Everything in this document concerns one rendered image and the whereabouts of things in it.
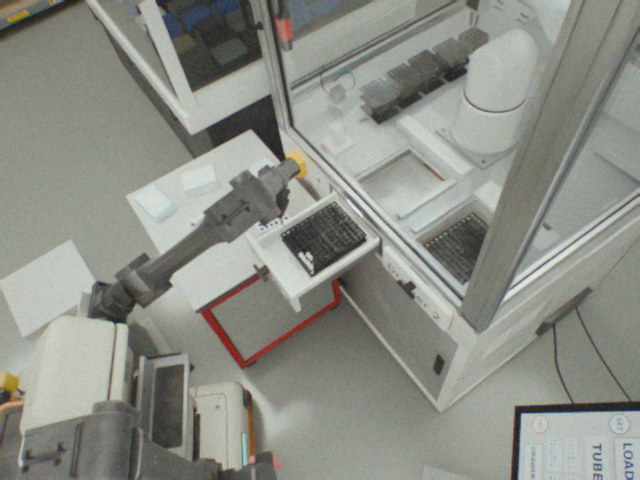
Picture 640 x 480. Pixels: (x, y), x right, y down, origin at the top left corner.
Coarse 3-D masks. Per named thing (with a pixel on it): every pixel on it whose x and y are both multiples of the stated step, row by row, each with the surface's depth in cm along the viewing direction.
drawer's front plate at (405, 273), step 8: (384, 248) 148; (384, 256) 151; (392, 256) 146; (384, 264) 155; (392, 264) 149; (400, 264) 144; (400, 272) 147; (408, 272) 142; (408, 280) 145; (416, 280) 141; (416, 288) 143; (424, 288) 139; (424, 296) 141; (432, 296) 137; (432, 304) 139; (440, 304) 136; (432, 312) 142; (440, 312) 137; (448, 312) 134; (440, 320) 140; (448, 320) 136
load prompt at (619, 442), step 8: (616, 440) 95; (624, 440) 94; (632, 440) 92; (616, 448) 94; (624, 448) 93; (632, 448) 92; (616, 456) 93; (624, 456) 92; (632, 456) 91; (616, 464) 93; (624, 464) 92; (632, 464) 90; (616, 472) 92; (624, 472) 91; (632, 472) 90
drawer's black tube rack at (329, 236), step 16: (336, 208) 161; (304, 224) 159; (320, 224) 158; (336, 224) 157; (352, 224) 160; (288, 240) 159; (304, 240) 155; (320, 240) 155; (336, 240) 154; (352, 240) 154; (320, 256) 152; (336, 256) 154
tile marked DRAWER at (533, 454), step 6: (528, 444) 109; (534, 444) 108; (540, 444) 107; (528, 450) 108; (534, 450) 107; (540, 450) 106; (528, 456) 108; (534, 456) 107; (540, 456) 105; (528, 462) 107; (534, 462) 106; (540, 462) 105; (528, 468) 106; (534, 468) 105; (540, 468) 104; (522, 474) 107; (528, 474) 106; (534, 474) 105; (540, 474) 104
